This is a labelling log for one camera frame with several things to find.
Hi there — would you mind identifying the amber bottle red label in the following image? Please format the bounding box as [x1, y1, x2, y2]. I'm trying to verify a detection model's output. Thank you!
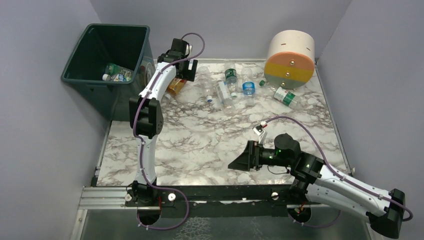
[164, 78, 187, 100]

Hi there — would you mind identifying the clear bottle grey blue label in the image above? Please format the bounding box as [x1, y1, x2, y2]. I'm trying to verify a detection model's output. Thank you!
[102, 73, 132, 82]

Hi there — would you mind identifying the green tea bottle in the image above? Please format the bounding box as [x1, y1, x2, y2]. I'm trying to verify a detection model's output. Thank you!
[104, 62, 133, 77]

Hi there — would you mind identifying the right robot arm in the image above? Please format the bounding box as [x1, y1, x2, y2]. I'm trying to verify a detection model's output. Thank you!
[228, 133, 405, 239]

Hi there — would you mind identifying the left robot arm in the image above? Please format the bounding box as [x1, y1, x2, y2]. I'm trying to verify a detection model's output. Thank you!
[129, 38, 198, 202]

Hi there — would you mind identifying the dark green plastic bin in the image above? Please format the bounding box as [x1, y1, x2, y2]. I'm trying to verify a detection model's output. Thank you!
[61, 23, 155, 122]

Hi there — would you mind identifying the clear unlabelled bottle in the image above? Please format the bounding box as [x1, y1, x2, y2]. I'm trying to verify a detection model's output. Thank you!
[197, 66, 214, 103]

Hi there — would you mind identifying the clear bottle dark green label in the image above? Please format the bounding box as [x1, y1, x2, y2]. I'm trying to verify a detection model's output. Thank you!
[224, 62, 238, 99]

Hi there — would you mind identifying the clear bottle green white label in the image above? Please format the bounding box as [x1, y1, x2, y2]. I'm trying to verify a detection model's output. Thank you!
[259, 80, 307, 110]

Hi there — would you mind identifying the clear bottle blue wrap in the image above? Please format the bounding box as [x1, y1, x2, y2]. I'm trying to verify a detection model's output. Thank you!
[240, 67, 256, 107]

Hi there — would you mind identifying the white cylinder with coloured face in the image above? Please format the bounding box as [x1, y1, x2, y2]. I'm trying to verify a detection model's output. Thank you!
[263, 30, 315, 89]

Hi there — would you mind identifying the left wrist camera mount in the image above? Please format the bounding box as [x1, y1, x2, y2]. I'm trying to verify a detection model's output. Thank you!
[184, 43, 193, 58]

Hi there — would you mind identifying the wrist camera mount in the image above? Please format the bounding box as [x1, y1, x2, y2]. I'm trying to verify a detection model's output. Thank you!
[252, 120, 268, 144]
[184, 43, 193, 58]

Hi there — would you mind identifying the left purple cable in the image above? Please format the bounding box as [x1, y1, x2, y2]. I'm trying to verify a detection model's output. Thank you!
[132, 32, 206, 232]

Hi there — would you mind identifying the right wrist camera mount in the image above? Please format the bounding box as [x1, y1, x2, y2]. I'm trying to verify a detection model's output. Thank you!
[252, 120, 268, 144]

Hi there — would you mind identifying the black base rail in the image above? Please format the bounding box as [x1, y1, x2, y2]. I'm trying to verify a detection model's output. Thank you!
[124, 184, 310, 219]

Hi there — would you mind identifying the aluminium frame rail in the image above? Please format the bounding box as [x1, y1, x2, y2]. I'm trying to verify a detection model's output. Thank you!
[78, 185, 374, 211]

